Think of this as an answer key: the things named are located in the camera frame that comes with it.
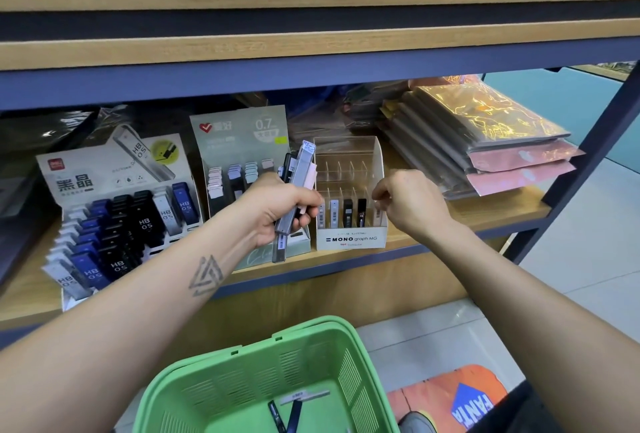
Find person's left hand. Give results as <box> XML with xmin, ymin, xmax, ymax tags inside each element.
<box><xmin>235</xmin><ymin>172</ymin><xmax>325</xmax><ymax>248</ymax></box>

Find person's right hand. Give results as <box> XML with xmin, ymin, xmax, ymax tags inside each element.
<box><xmin>372</xmin><ymin>168</ymin><xmax>458</xmax><ymax>245</ymax></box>

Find bundle of lead cases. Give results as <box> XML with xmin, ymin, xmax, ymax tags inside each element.
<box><xmin>272</xmin><ymin>140</ymin><xmax>320</xmax><ymax>264</ymax></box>

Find clear plastic display box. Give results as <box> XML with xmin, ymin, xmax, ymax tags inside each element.
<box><xmin>313</xmin><ymin>136</ymin><xmax>390</xmax><ymax>253</ymax></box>

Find pale green display box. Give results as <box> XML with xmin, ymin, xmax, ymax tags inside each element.
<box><xmin>190</xmin><ymin>104</ymin><xmax>314</xmax><ymax>272</ymax></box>

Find white display box red label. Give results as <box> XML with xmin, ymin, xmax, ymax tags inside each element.
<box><xmin>37</xmin><ymin>124</ymin><xmax>205</xmax><ymax>312</ymax></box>

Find green plastic basket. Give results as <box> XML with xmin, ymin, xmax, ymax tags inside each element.
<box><xmin>133</xmin><ymin>316</ymin><xmax>401</xmax><ymax>433</ymax></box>

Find pile of lead cases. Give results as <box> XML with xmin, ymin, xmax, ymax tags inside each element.
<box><xmin>267</xmin><ymin>388</ymin><xmax>332</xmax><ymax>433</ymax></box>

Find person's right forearm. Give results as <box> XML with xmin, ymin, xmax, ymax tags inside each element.
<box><xmin>430</xmin><ymin>216</ymin><xmax>640</xmax><ymax>433</ymax></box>

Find person's left forearm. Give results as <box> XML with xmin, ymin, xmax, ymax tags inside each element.
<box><xmin>0</xmin><ymin>220</ymin><xmax>263</xmax><ymax>433</ymax></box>

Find dark plastic-wrapped packs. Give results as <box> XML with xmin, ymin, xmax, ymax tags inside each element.
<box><xmin>345</xmin><ymin>74</ymin><xmax>587</xmax><ymax>200</ymax></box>

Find colourful printed mat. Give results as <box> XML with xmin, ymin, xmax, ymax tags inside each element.
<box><xmin>388</xmin><ymin>364</ymin><xmax>510</xmax><ymax>433</ymax></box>

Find grey sneaker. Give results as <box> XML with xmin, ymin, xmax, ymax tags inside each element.
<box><xmin>398</xmin><ymin>410</ymin><xmax>441</xmax><ymax>433</ymax></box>

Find stack of wrapped paper packs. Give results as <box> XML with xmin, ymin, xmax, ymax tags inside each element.
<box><xmin>0</xmin><ymin>112</ymin><xmax>96</xmax><ymax>284</ymax></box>

